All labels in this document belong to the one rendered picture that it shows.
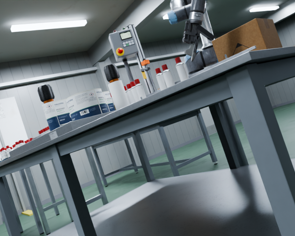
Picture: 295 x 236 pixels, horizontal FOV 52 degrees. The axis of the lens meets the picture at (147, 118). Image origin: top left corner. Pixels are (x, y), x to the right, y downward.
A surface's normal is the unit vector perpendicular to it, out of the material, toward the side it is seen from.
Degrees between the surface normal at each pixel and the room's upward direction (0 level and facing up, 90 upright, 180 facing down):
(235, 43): 90
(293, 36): 90
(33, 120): 90
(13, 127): 90
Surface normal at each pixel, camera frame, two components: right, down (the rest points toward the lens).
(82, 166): 0.53, -0.21
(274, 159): -0.68, 0.21
